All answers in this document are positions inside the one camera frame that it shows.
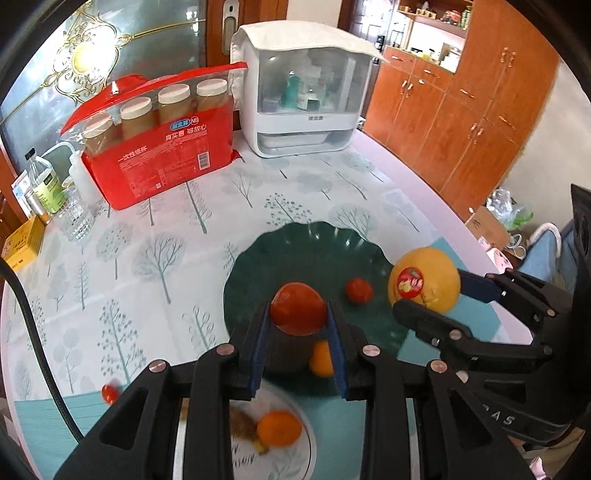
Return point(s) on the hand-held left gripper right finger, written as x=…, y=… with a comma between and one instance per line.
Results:
x=335, y=355

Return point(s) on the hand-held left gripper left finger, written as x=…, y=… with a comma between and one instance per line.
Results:
x=257, y=355

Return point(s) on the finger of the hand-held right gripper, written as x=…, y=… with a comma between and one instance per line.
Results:
x=429, y=321
x=480, y=286

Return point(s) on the small yellow citrus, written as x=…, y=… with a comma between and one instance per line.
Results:
x=321, y=360

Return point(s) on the large yellow grapefruit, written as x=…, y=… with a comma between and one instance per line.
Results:
x=434, y=272

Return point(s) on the small red tomato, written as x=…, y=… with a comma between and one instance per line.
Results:
x=298, y=307
x=111, y=393
x=359, y=290

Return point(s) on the brown spotted banana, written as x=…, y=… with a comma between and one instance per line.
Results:
x=242, y=424

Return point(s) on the orange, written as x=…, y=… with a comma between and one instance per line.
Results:
x=278, y=428

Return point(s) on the dark green scalloped plate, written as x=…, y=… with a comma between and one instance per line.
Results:
x=295, y=258

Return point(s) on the white floral printed plate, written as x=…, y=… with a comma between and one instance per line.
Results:
x=295, y=461

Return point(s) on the cardboard box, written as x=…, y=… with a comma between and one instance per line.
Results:
x=485, y=221

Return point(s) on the clear plastic bag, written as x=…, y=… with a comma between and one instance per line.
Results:
x=503, y=203

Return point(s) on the tree print tablecloth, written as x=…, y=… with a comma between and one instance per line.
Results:
x=161, y=277

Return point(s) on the red paper cup package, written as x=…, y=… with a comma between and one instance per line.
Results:
x=161, y=166

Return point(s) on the teal striped table runner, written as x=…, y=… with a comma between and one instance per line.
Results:
x=55, y=424

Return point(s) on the clear glass cup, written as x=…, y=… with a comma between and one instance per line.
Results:
x=76, y=217

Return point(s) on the white squeeze bottle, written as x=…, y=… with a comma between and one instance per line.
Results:
x=85, y=184

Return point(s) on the yellow box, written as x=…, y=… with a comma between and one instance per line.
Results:
x=23, y=240

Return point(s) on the white countertop dish cabinet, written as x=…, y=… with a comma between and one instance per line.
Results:
x=258, y=92

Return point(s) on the small metal tin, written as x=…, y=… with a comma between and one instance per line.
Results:
x=34, y=207

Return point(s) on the glass bottle green label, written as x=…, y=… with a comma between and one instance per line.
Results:
x=46, y=189

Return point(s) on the blue white carton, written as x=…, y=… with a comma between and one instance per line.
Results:
x=19, y=189

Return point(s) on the frosted glass sliding door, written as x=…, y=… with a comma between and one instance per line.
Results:
x=138, y=37

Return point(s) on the brown wooden wall cabinet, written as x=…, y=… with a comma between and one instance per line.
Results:
x=461, y=138

